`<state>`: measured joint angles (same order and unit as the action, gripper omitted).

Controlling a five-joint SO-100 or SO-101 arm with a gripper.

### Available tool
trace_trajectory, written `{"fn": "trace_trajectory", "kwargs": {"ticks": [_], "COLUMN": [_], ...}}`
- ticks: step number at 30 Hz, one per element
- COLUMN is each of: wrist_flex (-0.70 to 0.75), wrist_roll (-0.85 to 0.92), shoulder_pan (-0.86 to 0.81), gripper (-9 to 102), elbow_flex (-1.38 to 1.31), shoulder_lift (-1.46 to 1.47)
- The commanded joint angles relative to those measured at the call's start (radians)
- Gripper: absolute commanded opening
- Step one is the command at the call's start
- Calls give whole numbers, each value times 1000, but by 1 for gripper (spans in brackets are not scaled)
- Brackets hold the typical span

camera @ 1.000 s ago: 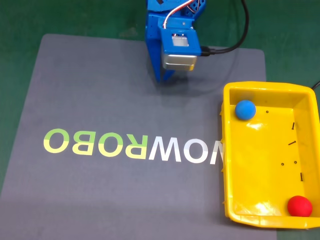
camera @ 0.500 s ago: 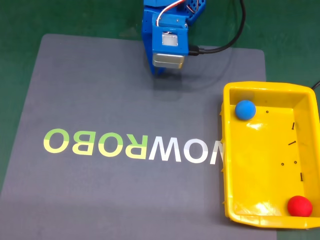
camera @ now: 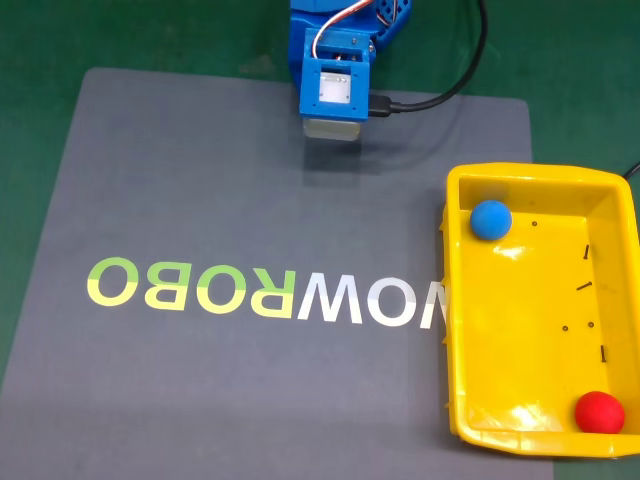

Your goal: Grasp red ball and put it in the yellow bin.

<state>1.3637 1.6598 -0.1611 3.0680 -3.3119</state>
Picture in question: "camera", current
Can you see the yellow plastic bin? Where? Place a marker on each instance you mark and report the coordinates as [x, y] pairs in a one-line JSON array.
[[525, 325]]

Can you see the grey mat with lettering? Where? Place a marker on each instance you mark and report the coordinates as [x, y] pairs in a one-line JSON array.
[[200, 200]]

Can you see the blue foam ball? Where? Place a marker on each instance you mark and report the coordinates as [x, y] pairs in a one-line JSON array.
[[491, 220]]

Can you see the red foam ball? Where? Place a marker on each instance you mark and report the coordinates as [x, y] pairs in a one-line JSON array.
[[599, 412]]

